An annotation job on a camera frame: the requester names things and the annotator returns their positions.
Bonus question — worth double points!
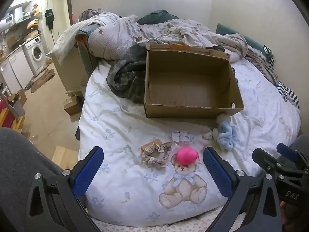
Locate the black white striped cloth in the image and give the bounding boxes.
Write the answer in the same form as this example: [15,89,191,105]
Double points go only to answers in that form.
[276,81,301,109]

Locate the brown cardboard box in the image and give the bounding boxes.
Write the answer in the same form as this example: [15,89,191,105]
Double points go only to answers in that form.
[143,42,245,119]

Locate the person's grey pants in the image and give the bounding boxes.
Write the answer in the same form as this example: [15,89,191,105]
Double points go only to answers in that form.
[0,127,63,232]

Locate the brown patterned pillow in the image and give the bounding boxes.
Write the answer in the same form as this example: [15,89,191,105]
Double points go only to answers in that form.
[78,8,107,23]

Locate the beige lace scrunchie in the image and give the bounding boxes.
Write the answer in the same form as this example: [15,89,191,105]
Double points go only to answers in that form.
[142,142,173,168]

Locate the white washing machine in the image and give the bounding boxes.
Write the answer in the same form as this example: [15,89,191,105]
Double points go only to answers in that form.
[23,36,47,76]

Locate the person's right hand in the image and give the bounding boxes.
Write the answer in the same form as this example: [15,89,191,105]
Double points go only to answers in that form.
[279,201,288,223]

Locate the pink soft toy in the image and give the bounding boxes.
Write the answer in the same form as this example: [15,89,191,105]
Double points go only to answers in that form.
[176,147,200,167]

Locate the light wooden bedside cabinet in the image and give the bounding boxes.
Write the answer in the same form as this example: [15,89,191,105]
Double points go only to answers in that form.
[47,49,90,96]

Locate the green white checkered cloth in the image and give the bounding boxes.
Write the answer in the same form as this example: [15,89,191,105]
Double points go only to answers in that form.
[263,45,275,64]

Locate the beige patterned bed sheet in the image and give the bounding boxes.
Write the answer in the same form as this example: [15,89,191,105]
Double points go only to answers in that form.
[92,205,227,232]

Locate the crumpled floral duvet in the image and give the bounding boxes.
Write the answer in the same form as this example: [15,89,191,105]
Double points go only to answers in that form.
[52,12,248,62]

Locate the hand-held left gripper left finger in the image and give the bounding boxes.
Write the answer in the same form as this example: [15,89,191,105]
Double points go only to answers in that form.
[25,146,104,232]

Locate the teal pillow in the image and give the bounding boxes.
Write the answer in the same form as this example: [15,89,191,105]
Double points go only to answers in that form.
[216,23,266,54]

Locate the white teddy print quilt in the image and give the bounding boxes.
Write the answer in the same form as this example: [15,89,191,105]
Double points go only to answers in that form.
[78,53,302,225]

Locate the cluttered kitchen shelf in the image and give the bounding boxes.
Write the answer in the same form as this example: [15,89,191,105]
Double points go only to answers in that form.
[0,2,40,33]

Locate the brown floor mat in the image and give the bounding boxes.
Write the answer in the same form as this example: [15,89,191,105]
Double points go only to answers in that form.
[30,69,56,93]

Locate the white fluffy pompom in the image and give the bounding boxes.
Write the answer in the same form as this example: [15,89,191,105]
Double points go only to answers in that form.
[216,113,232,125]

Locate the brown paper card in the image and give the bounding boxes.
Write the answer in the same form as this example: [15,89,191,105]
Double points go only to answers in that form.
[141,138,162,151]

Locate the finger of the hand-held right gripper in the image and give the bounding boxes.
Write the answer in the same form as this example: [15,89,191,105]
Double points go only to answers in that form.
[252,148,282,177]
[277,143,305,165]

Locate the dark green cloth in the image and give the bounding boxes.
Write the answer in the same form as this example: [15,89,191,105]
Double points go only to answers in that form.
[138,10,179,25]

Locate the light blue fluffy scrunchie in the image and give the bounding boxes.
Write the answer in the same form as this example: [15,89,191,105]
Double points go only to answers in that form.
[216,121,238,151]

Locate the clear plastic bag with labels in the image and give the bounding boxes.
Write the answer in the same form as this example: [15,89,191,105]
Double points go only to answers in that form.
[170,130,194,142]

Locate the patterned knit blanket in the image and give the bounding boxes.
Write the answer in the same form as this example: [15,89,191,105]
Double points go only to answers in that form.
[245,46,280,86]

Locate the red and yellow crate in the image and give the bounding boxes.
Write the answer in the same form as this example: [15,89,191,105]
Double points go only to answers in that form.
[0,100,26,134]

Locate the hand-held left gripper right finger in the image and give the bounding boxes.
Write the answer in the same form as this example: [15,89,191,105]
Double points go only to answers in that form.
[203,147,282,232]

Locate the white kitchen cabinet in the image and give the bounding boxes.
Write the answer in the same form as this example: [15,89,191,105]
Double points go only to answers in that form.
[0,46,33,95]

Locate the black hanging bag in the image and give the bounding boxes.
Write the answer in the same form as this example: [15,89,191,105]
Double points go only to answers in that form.
[45,8,55,31]

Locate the small cardboard box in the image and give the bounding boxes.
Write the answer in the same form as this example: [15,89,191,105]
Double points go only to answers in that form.
[63,95,84,116]

